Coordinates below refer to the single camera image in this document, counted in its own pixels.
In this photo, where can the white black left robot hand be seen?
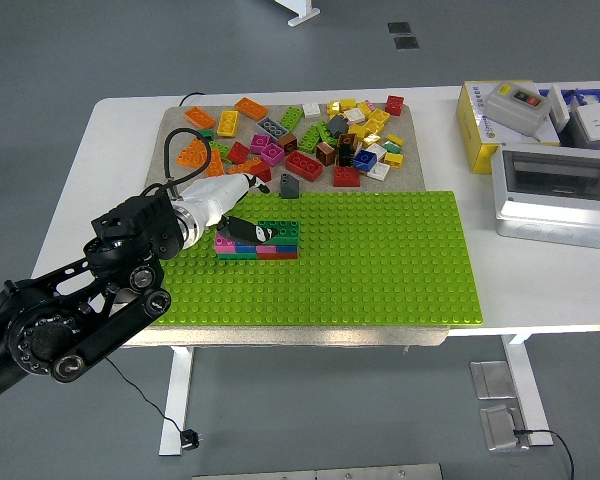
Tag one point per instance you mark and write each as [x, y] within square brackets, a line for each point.
[215, 192]

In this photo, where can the dark green toy brick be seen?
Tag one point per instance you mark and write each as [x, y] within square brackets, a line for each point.
[287, 231]

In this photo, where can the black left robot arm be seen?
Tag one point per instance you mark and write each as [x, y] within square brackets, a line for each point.
[130, 225]

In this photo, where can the long orange toy brick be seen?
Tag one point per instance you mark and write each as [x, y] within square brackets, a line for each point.
[215, 165]
[200, 117]
[251, 108]

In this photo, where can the lime green toy brick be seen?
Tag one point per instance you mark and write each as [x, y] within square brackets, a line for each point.
[309, 140]
[291, 118]
[324, 131]
[221, 150]

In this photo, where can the small dark green brick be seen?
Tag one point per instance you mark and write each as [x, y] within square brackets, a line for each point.
[208, 134]

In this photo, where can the flat green toy brick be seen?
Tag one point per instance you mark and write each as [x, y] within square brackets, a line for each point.
[235, 256]

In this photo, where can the long yellow toy brick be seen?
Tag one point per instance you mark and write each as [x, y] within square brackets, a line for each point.
[227, 123]

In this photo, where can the dark grey sloped brick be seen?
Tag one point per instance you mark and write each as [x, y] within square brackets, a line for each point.
[290, 187]

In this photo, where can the grey hollow toy brick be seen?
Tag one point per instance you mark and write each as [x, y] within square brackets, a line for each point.
[272, 128]

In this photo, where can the brown toy brick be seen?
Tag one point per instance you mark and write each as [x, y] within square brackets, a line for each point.
[325, 153]
[287, 143]
[347, 140]

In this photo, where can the flat red toy brick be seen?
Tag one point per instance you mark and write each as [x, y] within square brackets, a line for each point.
[280, 255]

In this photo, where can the long red toy brick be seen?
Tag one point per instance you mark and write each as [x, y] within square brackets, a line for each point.
[304, 166]

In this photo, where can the white toy brick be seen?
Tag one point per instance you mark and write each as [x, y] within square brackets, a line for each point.
[378, 171]
[376, 151]
[354, 116]
[311, 110]

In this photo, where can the black toy brick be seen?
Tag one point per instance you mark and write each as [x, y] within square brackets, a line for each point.
[346, 157]

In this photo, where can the dark grey toy brick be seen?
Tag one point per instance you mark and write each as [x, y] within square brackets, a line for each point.
[336, 125]

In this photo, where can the green studded baseplate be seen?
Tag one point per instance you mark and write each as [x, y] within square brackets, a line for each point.
[380, 260]

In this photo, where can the small pink toy brick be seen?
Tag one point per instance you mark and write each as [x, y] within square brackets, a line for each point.
[370, 104]

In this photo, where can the green and white brick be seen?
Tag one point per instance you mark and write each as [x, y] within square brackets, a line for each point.
[391, 147]

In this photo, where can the grey-brown mat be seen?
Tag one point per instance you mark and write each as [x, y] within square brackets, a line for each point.
[155, 165]

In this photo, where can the white table leg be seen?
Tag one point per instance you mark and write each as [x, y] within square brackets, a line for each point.
[177, 395]
[522, 380]

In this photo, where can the yellow cardboard box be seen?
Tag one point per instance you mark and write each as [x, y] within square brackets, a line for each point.
[472, 125]

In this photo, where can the long metal plate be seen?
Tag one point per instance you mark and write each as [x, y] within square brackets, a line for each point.
[330, 474]

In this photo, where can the metal floor plate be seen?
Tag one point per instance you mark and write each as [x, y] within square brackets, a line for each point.
[490, 380]
[500, 430]

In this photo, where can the white plastic panel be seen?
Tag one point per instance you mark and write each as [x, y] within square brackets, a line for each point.
[560, 107]

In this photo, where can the blue plastic bin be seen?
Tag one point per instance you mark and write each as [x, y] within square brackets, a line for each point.
[592, 93]

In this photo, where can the grey push-button switch box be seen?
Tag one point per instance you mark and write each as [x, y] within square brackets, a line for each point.
[510, 112]

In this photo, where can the white enclosure clear lid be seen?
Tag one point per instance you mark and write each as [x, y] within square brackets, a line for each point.
[555, 210]

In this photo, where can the white wall socket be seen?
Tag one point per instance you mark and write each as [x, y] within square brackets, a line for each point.
[597, 122]

